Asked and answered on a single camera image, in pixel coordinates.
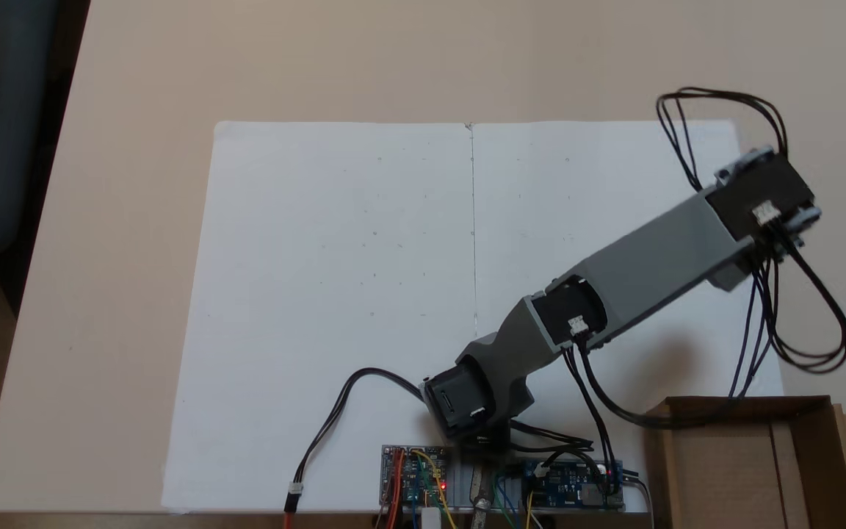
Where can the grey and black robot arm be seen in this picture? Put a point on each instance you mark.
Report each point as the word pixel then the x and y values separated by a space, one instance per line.
pixel 651 257

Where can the brown cardboard box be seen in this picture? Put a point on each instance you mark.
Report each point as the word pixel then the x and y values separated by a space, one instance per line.
pixel 731 470

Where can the blue power circuit board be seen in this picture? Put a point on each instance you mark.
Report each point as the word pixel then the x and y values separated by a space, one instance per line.
pixel 570 485

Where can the white connector block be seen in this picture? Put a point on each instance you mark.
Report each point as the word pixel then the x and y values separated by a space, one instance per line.
pixel 430 519

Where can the metal table clamp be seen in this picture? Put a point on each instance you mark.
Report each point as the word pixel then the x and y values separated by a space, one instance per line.
pixel 480 507

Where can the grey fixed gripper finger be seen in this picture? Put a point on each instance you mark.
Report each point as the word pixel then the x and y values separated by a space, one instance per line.
pixel 733 278

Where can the grey blue chair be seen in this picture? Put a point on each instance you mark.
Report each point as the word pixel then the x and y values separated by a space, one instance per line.
pixel 4 125

